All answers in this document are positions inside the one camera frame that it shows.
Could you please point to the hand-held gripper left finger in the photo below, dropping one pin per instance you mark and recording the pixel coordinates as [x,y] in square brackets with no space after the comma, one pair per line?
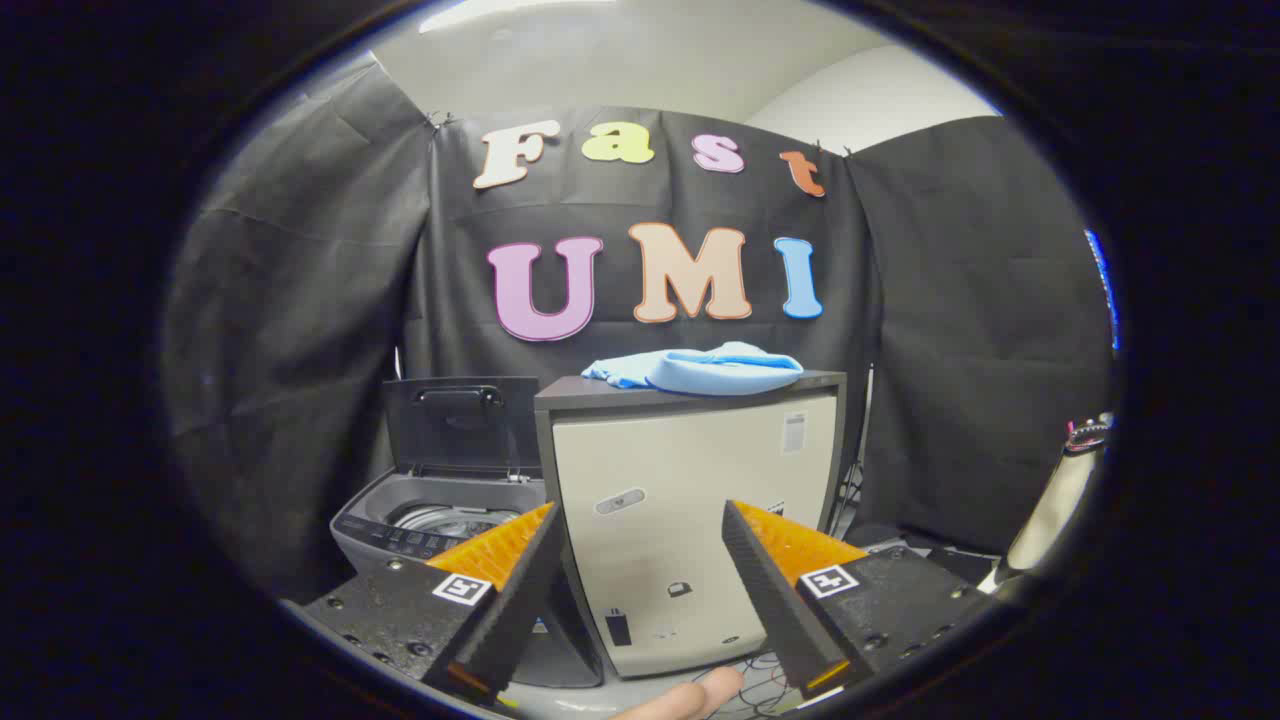
[520,600]

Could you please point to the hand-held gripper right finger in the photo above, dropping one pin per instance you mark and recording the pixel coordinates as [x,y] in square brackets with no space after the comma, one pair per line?
[775,600]

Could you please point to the grey washing machine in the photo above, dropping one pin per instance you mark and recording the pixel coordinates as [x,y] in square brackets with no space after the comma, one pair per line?
[400,500]

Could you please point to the dark washing machine lid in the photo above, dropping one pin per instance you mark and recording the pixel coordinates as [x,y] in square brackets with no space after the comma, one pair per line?
[450,440]

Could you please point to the light blue shirt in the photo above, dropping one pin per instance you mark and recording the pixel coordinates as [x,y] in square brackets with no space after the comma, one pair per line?
[720,375]

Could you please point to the beige cabinet with grey top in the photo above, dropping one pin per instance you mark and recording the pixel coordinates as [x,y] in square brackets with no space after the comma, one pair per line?
[650,450]

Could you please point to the cream-coloured object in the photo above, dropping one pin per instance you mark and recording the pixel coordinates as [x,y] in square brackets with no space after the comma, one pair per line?
[1055,500]

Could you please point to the black backdrop cloth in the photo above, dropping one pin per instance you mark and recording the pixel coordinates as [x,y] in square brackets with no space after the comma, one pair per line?
[300,300]

